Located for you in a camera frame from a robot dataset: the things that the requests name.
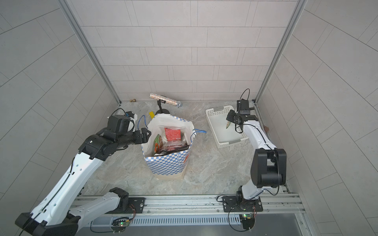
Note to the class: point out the black red condiment packet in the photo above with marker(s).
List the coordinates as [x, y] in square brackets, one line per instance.
[173, 146]

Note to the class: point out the white plastic basket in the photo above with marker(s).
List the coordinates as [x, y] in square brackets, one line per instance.
[224, 137]

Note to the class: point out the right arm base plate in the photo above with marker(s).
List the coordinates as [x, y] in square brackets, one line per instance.
[232, 204]

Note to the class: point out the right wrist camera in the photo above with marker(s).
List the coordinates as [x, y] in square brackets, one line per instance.
[243, 107]

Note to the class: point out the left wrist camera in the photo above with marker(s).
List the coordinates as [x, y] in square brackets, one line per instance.
[122, 123]

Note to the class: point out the black microphone stand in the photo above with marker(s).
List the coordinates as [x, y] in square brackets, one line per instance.
[160, 109]

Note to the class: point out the blue checkered paper bag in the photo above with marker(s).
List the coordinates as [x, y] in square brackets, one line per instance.
[172, 166]

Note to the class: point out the clear red pouch packet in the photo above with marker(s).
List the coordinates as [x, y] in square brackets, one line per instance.
[173, 134]

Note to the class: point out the left circuit board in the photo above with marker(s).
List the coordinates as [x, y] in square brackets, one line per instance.
[121, 223]

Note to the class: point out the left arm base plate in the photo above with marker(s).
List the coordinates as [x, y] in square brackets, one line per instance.
[134, 205]

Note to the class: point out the right circuit board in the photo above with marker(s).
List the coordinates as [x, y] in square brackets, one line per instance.
[247, 221]

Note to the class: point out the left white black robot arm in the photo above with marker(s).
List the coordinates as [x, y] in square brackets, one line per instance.
[53, 216]

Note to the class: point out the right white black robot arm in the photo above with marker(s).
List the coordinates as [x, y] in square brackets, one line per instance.
[268, 169]

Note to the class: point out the circuit board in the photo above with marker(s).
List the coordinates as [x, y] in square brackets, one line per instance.
[247, 221]
[121, 223]

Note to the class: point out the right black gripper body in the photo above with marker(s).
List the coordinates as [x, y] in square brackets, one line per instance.
[233, 118]

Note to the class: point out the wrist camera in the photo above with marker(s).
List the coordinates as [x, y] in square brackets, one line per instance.
[243, 107]
[122, 123]

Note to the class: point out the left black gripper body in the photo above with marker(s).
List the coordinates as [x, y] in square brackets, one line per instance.
[141, 135]

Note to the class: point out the aluminium rail frame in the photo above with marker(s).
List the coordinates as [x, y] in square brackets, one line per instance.
[180, 210]

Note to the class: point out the yellow block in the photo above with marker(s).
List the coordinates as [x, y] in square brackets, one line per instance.
[152, 114]

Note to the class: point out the green yellow food packet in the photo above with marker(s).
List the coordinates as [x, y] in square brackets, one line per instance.
[158, 144]

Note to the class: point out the glitter microphone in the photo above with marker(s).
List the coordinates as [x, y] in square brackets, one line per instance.
[165, 99]

